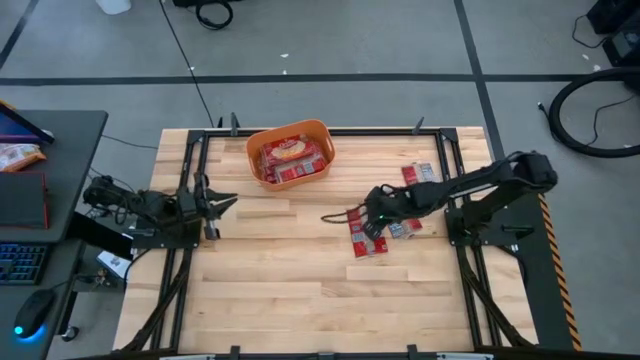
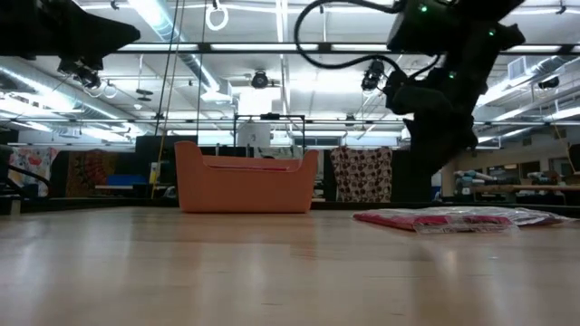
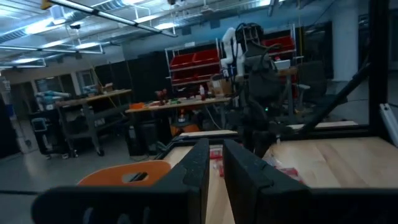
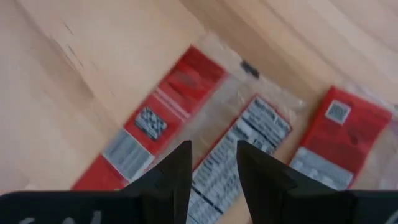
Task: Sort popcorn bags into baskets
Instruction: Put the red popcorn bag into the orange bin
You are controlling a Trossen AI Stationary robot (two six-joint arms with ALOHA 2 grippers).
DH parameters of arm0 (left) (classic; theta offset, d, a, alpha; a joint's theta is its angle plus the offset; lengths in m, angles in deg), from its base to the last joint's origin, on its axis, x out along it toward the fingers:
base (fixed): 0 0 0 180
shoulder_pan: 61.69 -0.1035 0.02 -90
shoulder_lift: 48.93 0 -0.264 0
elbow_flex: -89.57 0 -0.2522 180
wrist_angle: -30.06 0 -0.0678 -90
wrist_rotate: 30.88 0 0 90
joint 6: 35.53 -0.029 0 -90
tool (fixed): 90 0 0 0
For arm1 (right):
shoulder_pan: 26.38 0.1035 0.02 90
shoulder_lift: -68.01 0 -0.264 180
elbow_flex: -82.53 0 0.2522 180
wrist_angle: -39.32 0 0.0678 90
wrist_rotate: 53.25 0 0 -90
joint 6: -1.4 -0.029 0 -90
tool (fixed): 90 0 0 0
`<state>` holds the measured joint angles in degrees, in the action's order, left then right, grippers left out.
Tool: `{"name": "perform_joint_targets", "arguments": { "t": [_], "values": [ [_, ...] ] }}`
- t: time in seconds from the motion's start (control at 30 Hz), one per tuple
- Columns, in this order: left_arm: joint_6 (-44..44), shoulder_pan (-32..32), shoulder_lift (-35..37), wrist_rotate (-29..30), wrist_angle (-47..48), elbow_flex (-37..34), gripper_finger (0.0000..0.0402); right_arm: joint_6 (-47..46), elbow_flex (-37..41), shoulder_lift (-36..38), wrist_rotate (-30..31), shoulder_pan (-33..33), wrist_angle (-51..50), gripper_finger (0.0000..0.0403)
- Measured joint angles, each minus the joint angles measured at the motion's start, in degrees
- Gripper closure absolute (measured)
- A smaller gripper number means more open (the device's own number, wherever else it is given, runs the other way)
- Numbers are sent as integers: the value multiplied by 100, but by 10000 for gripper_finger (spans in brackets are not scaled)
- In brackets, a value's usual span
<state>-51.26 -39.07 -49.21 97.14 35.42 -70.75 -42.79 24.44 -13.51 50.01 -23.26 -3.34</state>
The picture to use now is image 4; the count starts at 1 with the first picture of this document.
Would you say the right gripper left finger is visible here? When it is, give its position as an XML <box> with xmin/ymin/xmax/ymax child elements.
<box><xmin>0</xmin><ymin>139</ymin><xmax>193</xmax><ymax>224</ymax></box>

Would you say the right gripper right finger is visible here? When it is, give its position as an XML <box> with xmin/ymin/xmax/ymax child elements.
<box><xmin>236</xmin><ymin>139</ymin><xmax>398</xmax><ymax>224</ymax></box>

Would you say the red popcorn bag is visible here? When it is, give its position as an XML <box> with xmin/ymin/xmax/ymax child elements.
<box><xmin>71</xmin><ymin>32</ymin><xmax>307</xmax><ymax>224</ymax></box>
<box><xmin>288</xmin><ymin>85</ymin><xmax>398</xmax><ymax>191</ymax></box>

